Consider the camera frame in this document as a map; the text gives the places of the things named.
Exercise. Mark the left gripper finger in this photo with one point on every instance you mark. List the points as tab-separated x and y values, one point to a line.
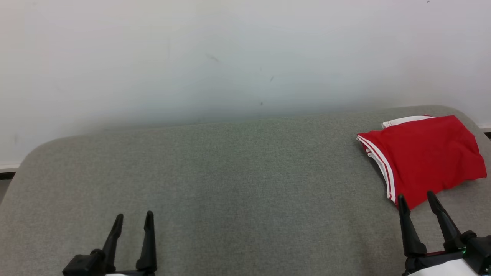
147	245
114	241

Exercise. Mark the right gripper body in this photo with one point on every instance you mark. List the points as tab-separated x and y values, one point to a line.
441	266

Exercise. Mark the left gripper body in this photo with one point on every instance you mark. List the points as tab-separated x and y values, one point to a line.
130	273

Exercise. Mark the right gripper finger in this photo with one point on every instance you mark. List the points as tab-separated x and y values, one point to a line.
410	230
445	222

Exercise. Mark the red basketball jersey number 23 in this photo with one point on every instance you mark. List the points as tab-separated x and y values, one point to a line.
425	157

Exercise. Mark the red shorts with white stripe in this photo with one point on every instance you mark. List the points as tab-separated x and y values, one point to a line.
402	120

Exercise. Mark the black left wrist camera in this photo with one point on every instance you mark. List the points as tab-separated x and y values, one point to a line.
82	264

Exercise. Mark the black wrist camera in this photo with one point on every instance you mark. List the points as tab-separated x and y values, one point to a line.
82	264
477	247

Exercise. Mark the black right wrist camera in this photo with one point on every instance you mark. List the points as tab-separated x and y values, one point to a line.
477	247

